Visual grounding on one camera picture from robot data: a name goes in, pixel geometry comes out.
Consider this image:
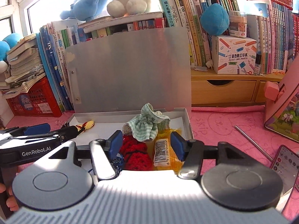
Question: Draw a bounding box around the metal straw rod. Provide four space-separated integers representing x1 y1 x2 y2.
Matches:
235 125 273 162

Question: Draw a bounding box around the blue Doraemon plush left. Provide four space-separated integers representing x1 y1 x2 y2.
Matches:
0 33 21 74

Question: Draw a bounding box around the pink triangular toy house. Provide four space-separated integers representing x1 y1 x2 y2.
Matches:
263 57 298 142

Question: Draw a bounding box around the person's left hand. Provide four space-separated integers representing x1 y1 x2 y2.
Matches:
0 183 19 211

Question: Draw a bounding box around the red crocheted item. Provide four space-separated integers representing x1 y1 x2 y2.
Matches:
119 135 154 171

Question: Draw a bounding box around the red plastic crate left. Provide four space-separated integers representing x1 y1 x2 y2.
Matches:
6 77 62 117

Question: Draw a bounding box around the light blue elephant plush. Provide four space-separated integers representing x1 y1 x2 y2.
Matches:
60 0 107 22

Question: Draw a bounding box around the wooden drawer shelf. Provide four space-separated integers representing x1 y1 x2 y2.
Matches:
191 69 284 107

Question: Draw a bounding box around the orange packet with barcode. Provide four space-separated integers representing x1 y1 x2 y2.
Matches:
149 128 183 174

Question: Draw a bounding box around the stack of worn books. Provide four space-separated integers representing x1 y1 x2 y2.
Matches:
1 33 45 99

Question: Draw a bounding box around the yellow red crocheted toy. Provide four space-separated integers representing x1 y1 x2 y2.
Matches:
76 120 95 133

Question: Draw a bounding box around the blue floral drawstring pouch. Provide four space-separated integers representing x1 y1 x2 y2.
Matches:
86 153 125 176

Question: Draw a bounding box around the silver cardboard box with lid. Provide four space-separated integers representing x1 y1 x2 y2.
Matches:
64 26 195 171

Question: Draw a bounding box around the green striped cloth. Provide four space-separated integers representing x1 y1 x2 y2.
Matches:
122 103 171 142

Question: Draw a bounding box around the red-cased smartphone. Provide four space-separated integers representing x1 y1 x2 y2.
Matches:
271 145 298 213

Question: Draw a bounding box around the row of books on shelf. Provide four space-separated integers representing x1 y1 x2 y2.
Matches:
152 0 299 75

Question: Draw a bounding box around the blue plush ball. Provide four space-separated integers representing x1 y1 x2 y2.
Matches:
200 4 229 36

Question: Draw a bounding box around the row of blue books left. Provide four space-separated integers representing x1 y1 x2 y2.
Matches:
40 25 73 111

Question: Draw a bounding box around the white label printer box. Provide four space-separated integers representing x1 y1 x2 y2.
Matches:
211 35 257 75

